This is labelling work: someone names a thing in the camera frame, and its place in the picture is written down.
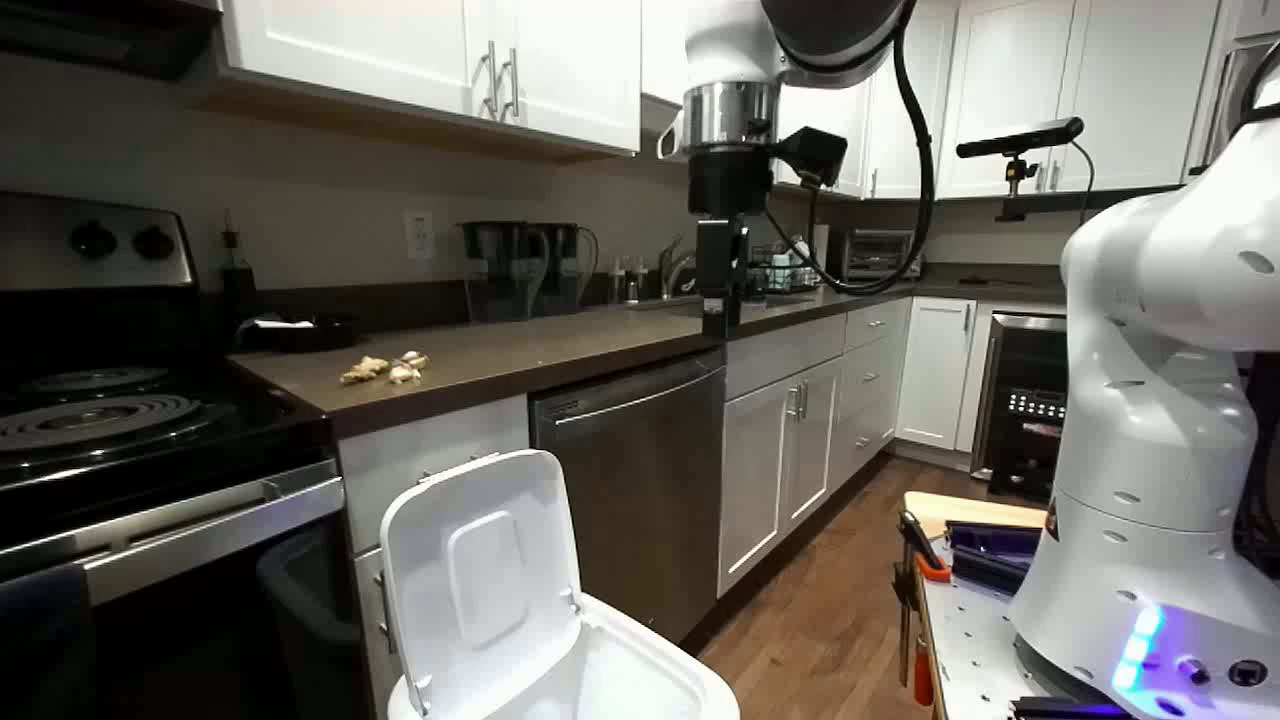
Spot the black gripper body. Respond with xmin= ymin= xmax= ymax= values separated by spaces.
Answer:
xmin=684 ymin=138 xmax=778 ymax=273

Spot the white trash bin lid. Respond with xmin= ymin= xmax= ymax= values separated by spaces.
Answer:
xmin=377 ymin=448 xmax=589 ymax=720

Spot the white trash bin body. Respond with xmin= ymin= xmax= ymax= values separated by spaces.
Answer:
xmin=386 ymin=597 xmax=745 ymax=720

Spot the chrome kitchen faucet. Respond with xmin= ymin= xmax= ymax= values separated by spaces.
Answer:
xmin=655 ymin=245 xmax=706 ymax=303

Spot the wide white lower cabinet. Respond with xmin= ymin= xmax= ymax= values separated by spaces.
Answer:
xmin=713 ymin=295 xmax=922 ymax=600

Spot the black coffee maker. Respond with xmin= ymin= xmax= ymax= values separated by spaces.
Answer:
xmin=533 ymin=220 xmax=601 ymax=319
xmin=459 ymin=217 xmax=539 ymax=324

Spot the silver toaster oven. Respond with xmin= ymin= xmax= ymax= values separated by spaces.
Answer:
xmin=837 ymin=222 xmax=929 ymax=284

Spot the white upper cabinet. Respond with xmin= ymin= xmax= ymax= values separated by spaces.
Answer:
xmin=935 ymin=0 xmax=1229 ymax=201
xmin=778 ymin=0 xmax=964 ymax=202
xmin=217 ymin=0 xmax=643 ymax=161

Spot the stainless steel dishwasher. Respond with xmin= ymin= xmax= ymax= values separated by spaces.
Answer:
xmin=527 ymin=347 xmax=727 ymax=648

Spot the white corner lower cabinet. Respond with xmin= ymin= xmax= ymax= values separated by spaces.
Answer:
xmin=891 ymin=292 xmax=999 ymax=454

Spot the black beverage cooler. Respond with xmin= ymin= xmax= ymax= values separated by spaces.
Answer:
xmin=967 ymin=303 xmax=1073 ymax=507

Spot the light wooden board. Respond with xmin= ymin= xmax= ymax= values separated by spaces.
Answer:
xmin=899 ymin=489 xmax=1056 ymax=540

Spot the narrow white lower cabinet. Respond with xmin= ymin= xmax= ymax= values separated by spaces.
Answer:
xmin=332 ymin=392 xmax=538 ymax=720

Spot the dark blue box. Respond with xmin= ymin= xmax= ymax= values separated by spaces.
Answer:
xmin=946 ymin=521 xmax=1050 ymax=600

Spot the black shallow dish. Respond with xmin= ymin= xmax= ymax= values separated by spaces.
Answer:
xmin=232 ymin=313 xmax=362 ymax=355

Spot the perforated metal robot table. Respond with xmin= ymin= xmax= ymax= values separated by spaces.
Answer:
xmin=918 ymin=572 xmax=1139 ymax=720

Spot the dark bottle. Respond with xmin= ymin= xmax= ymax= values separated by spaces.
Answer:
xmin=217 ymin=222 xmax=263 ymax=319

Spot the black stove knob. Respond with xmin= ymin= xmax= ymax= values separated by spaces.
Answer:
xmin=70 ymin=217 xmax=122 ymax=262
xmin=128 ymin=220 xmax=181 ymax=266

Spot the small coil stove burner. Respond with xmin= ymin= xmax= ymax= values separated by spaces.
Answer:
xmin=20 ymin=363 xmax=173 ymax=398

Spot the black electric stove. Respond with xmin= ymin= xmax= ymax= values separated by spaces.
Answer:
xmin=0 ymin=188 xmax=353 ymax=720

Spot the large coil stove burner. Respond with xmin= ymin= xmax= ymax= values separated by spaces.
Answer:
xmin=0 ymin=392 xmax=209 ymax=466

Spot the dark range hood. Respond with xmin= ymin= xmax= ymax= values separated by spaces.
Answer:
xmin=0 ymin=0 xmax=223 ymax=81

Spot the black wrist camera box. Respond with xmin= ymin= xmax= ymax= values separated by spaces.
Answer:
xmin=778 ymin=125 xmax=852 ymax=192

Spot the silver cabinet handle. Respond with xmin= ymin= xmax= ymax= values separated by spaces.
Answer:
xmin=498 ymin=43 xmax=527 ymax=126
xmin=471 ymin=34 xmax=503 ymax=125

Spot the black camera on stand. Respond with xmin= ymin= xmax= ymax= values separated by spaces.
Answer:
xmin=954 ymin=111 xmax=1093 ymax=222

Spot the white wall outlet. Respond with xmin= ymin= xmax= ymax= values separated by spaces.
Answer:
xmin=400 ymin=208 xmax=442 ymax=262

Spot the orange handled tool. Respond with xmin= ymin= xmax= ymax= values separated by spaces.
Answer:
xmin=896 ymin=507 xmax=960 ymax=587

